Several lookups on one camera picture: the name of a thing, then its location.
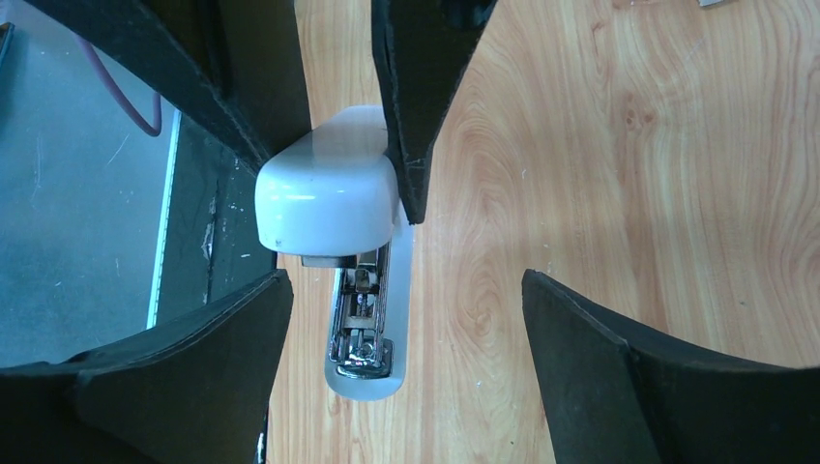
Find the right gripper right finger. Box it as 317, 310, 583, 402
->
521, 270, 819, 463

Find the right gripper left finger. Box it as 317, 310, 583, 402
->
1, 270, 294, 463

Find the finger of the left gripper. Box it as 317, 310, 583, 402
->
371, 0, 496, 224
32, 0, 311, 172

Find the white stapler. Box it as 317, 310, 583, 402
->
254, 104, 414, 402

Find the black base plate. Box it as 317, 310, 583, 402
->
146, 112, 276, 328

